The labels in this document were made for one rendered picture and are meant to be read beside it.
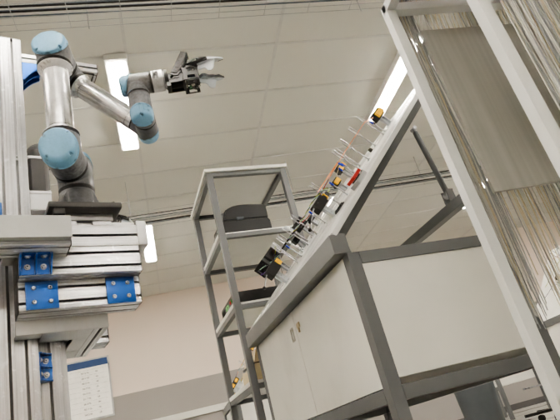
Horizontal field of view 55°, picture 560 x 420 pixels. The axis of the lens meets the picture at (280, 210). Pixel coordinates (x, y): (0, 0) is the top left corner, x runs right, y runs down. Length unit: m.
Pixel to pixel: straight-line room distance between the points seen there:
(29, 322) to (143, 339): 7.79
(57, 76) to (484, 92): 1.36
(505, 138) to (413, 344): 0.63
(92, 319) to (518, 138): 1.39
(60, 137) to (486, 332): 1.44
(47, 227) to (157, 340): 7.96
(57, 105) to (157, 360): 7.81
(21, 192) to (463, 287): 1.51
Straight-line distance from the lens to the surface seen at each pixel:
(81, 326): 1.82
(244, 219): 3.08
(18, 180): 2.09
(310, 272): 1.80
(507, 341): 1.81
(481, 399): 6.28
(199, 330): 9.55
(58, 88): 1.96
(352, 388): 1.77
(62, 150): 1.79
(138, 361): 9.48
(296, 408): 2.31
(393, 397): 1.56
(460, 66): 1.71
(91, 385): 9.47
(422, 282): 1.72
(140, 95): 1.89
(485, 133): 1.59
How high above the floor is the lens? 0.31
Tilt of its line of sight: 24 degrees up
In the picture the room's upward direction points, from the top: 15 degrees counter-clockwise
